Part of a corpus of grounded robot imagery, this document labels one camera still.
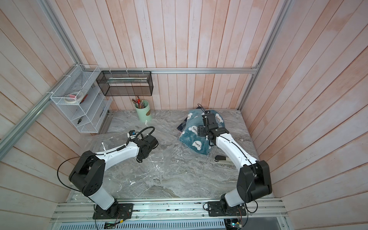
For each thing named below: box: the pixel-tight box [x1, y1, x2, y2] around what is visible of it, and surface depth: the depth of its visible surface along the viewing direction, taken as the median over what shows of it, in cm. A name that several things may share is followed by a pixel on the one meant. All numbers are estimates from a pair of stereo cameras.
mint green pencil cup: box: [135, 99, 152, 123], surface depth 106 cm
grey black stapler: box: [214, 155, 227, 161], surface depth 90 cm
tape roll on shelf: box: [64, 92, 84, 104], surface depth 75 cm
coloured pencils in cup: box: [131, 95, 145, 109], surface depth 100 cm
